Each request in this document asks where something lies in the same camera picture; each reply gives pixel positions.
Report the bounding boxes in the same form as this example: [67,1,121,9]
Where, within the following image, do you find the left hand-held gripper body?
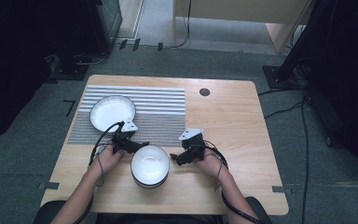
[111,119,139,155]

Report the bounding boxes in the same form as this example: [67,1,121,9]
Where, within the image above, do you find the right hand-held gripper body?
[179,128,207,162]

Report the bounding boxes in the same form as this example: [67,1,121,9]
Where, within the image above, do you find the white plate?
[89,94,137,133]

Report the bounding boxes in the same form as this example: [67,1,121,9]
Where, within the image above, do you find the person's right hand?
[194,148,227,181]

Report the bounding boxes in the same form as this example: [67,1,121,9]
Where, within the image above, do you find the person's left hand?
[93,144,126,175]

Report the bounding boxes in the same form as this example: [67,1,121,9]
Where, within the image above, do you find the grey striped placemat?
[67,84,186,147]

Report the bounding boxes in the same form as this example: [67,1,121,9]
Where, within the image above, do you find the black corner floor tape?
[62,99,76,119]

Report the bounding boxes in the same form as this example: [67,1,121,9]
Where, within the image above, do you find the black stand base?
[49,54,90,82]

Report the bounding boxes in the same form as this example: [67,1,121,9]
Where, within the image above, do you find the grey tape strip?
[37,181,61,191]
[271,185,294,197]

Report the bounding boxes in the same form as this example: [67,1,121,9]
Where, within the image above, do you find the black cabinet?
[87,0,124,54]

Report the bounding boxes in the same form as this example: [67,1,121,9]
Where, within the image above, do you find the black stand with base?
[262,0,334,91]

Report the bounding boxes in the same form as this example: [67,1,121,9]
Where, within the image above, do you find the beige wooden furniture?
[172,0,312,54]

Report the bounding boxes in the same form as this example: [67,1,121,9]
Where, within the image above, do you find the black floor cable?
[256,88,306,96]
[299,94,311,224]
[263,100,306,119]

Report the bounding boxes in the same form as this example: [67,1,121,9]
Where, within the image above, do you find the black hanging cable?
[170,0,193,49]

